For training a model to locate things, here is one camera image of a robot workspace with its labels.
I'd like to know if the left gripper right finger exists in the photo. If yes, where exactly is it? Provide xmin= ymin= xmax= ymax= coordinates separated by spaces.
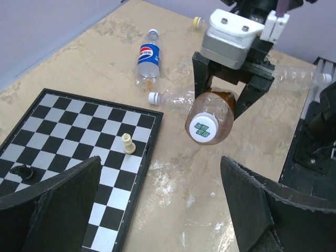
xmin=220 ymin=156 xmax=335 ymax=251

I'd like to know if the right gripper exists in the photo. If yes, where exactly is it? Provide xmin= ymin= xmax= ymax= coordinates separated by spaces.
xmin=192 ymin=39 xmax=275 ymax=120

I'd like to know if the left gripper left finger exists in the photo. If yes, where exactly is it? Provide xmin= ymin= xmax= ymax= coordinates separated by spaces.
xmin=1 ymin=156 xmax=102 ymax=251

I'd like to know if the amber drink bottle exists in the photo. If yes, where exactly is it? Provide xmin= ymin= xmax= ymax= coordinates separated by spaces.
xmin=185 ymin=89 xmax=236 ymax=145

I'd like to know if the white bottle cap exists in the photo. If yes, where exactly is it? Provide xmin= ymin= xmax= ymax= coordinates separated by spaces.
xmin=189 ymin=112 xmax=219 ymax=143

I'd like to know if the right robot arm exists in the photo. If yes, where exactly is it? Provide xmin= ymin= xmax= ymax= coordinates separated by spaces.
xmin=192 ymin=1 xmax=303 ymax=119

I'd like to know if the clear empty bottle centre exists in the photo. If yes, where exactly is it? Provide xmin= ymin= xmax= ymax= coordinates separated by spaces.
xmin=148 ymin=88 xmax=195 ymax=110

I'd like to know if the clear crushed bottle right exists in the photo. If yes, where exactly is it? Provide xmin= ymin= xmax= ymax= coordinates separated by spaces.
xmin=270 ymin=66 xmax=332 ymax=91

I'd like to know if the yellow cap clear bottle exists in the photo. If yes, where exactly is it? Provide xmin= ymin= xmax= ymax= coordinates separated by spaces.
xmin=193 ymin=16 xmax=209 ymax=30

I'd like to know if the pepsi label bottle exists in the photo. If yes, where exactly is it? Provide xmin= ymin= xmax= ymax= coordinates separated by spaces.
xmin=135 ymin=28 xmax=161 ymax=86

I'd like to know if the black chess piece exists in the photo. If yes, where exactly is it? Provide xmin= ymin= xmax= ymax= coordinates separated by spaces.
xmin=9 ymin=165 xmax=34 ymax=180

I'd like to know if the black white chessboard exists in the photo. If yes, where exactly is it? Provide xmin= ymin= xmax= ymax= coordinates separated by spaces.
xmin=1 ymin=89 xmax=163 ymax=251

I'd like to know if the white chess piece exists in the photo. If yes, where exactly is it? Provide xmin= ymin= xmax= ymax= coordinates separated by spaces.
xmin=121 ymin=133 xmax=136 ymax=154

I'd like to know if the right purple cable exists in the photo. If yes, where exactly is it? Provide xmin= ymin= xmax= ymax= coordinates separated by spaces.
xmin=277 ymin=0 xmax=288 ymax=18

